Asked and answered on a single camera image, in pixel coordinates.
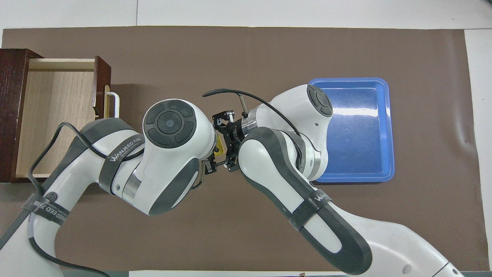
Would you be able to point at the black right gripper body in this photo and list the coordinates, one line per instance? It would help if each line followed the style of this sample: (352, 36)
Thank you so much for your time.
(235, 132)

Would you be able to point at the wooden drawer with dark front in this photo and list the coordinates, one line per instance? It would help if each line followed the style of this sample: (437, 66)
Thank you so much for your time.
(57, 100)

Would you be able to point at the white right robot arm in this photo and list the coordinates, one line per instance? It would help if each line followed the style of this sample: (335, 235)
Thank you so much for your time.
(276, 165)

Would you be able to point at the yellow cube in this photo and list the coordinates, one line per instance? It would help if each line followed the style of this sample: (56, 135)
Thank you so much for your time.
(220, 148)

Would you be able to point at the blue plastic tray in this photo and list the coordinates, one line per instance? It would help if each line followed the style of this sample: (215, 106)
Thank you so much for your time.
(365, 134)

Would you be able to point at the brown table mat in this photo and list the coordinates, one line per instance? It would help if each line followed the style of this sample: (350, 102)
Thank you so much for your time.
(230, 50)

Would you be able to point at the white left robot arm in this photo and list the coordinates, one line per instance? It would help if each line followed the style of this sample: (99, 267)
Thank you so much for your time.
(169, 127)

